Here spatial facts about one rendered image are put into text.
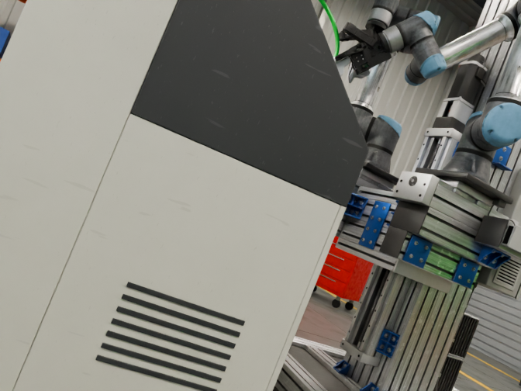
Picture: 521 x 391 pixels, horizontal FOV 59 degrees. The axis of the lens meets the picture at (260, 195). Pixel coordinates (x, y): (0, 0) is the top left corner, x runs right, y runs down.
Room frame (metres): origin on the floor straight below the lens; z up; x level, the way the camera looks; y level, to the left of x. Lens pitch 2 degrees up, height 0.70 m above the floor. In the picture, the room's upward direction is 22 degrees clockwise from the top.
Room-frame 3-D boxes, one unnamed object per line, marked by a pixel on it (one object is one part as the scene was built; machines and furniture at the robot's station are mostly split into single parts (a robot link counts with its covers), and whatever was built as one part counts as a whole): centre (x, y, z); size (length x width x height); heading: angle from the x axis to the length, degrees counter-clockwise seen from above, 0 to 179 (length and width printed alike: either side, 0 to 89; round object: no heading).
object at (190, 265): (1.46, 0.15, 0.39); 0.70 x 0.58 x 0.79; 15
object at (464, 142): (1.51, -0.60, 1.20); 0.13 x 0.12 x 0.14; 174
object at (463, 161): (1.51, -0.60, 1.09); 0.15 x 0.15 x 0.10
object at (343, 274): (5.73, -1.18, 0.43); 0.70 x 0.46 x 0.86; 50
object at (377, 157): (1.96, -0.39, 1.09); 0.15 x 0.15 x 0.10
